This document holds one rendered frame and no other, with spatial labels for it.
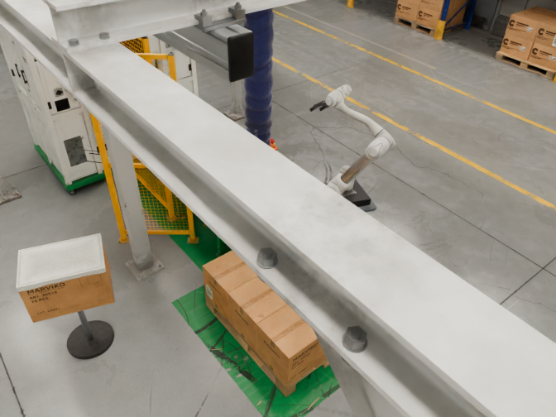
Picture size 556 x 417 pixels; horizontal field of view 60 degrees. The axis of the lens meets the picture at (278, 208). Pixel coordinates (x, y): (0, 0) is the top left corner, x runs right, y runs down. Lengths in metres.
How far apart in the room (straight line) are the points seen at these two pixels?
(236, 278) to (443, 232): 2.65
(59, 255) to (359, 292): 3.56
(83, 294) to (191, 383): 1.14
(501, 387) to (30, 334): 4.63
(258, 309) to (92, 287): 1.29
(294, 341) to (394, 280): 3.23
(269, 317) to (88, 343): 1.66
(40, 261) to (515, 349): 3.70
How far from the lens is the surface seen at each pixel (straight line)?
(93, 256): 3.91
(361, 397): 0.74
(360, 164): 4.20
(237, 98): 7.54
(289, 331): 3.84
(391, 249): 0.62
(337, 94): 4.13
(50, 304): 4.03
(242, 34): 1.29
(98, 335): 4.68
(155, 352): 4.49
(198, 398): 4.19
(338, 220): 0.65
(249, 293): 4.08
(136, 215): 4.68
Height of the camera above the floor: 3.64
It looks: 39 degrees down
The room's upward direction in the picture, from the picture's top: 2 degrees clockwise
